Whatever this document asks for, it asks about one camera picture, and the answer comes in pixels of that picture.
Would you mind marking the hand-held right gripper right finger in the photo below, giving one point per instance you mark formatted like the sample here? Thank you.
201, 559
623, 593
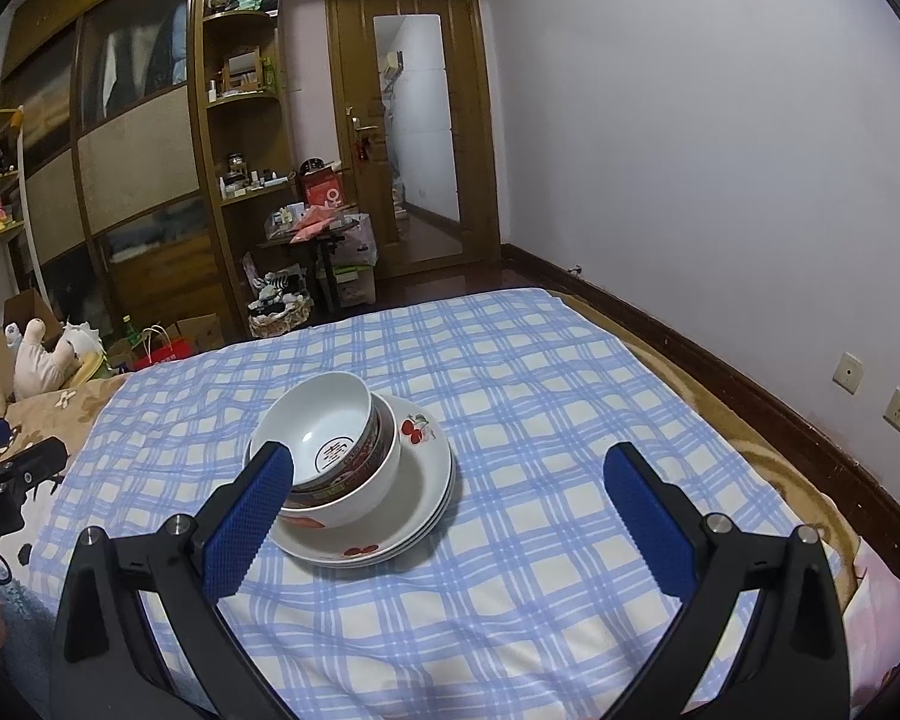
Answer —
649, 521

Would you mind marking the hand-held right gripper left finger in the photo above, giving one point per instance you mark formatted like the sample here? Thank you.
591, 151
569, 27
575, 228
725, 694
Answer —
247, 521

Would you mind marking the white bowl with red label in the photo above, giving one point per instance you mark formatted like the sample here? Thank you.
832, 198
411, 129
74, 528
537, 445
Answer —
345, 516

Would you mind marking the small white plush toy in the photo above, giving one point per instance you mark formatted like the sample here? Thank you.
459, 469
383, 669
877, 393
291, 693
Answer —
13, 335

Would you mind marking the yellow green cushion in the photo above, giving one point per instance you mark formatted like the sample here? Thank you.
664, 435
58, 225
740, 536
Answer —
94, 371

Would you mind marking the blue checked cloth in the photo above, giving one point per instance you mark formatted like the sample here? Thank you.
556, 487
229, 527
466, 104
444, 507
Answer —
532, 465

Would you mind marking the blue fleece clothing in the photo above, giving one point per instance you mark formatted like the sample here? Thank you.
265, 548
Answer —
22, 645

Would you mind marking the cardboard box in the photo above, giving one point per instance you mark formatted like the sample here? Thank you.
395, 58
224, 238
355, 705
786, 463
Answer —
202, 330
26, 307

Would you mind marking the brown floral blanket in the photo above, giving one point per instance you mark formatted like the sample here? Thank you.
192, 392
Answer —
780, 480

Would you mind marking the green bottle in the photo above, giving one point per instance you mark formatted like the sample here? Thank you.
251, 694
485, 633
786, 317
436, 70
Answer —
128, 334

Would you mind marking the red paper bag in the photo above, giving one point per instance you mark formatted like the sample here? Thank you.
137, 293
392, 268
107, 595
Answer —
169, 352

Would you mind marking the wicker basket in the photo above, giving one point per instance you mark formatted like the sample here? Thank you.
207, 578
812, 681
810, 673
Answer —
281, 322

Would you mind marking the black white striped plush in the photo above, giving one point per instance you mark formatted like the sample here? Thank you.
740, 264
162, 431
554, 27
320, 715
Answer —
277, 289

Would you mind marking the wooden corner shelf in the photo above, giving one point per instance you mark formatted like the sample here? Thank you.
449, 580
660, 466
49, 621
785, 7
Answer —
232, 277

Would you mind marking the pink bedsheet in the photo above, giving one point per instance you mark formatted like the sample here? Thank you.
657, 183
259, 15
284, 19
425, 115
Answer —
881, 600

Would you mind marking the clear storage box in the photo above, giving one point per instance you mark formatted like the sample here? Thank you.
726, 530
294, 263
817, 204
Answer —
356, 289

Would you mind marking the small folding table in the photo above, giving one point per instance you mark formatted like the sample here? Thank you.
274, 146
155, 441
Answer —
328, 277

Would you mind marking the pile of pink packets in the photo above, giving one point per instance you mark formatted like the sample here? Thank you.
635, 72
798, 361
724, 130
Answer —
315, 225

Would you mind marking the wooden wardrobe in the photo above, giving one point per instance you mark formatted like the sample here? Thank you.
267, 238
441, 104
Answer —
135, 157

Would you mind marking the red box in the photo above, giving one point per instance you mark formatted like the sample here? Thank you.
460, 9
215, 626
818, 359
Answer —
322, 191

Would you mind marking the wooden door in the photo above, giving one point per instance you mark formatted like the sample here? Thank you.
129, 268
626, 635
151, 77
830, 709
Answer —
480, 127

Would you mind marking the white round hole wall socket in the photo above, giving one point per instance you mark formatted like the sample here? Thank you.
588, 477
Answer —
847, 373

